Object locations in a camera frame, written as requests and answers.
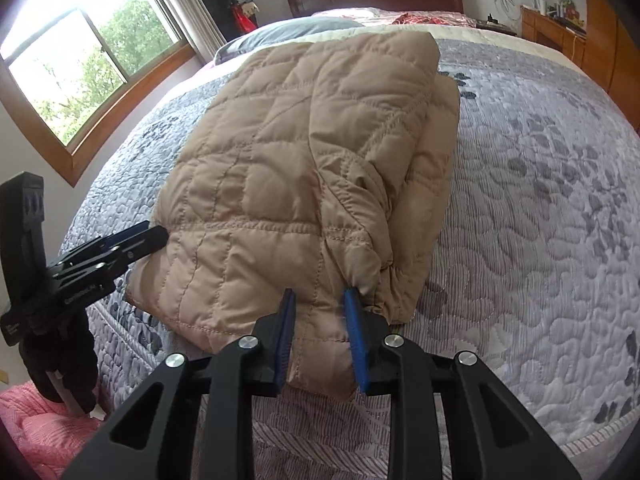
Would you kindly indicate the red plaid cloth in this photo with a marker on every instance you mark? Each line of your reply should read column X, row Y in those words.
column 412, row 19

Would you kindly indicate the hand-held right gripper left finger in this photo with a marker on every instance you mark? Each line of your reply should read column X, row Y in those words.
column 281, row 345

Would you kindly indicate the tan quilted jacket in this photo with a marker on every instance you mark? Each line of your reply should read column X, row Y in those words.
column 280, row 185

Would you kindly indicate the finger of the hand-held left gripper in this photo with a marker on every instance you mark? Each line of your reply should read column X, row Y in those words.
column 117, row 237
column 145, row 241

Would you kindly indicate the dark wooden nightstand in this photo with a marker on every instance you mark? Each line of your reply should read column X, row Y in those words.
column 495, row 25

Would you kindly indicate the grey pillow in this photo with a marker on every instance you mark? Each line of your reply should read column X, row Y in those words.
column 295, row 30

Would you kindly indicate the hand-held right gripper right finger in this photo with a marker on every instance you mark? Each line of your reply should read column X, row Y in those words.
column 356, row 345

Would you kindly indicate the pink floral bedsheet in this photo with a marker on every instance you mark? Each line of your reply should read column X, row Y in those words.
column 350, row 12

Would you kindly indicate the wooden framed window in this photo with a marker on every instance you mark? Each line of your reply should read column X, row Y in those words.
column 100, row 35

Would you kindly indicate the light wooden desk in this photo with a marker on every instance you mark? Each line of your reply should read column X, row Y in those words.
column 550, row 35

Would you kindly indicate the grey leaf-patterned bedspread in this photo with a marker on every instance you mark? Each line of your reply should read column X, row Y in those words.
column 525, row 210

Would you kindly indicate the beige curtain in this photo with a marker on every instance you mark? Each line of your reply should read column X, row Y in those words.
column 205, row 10

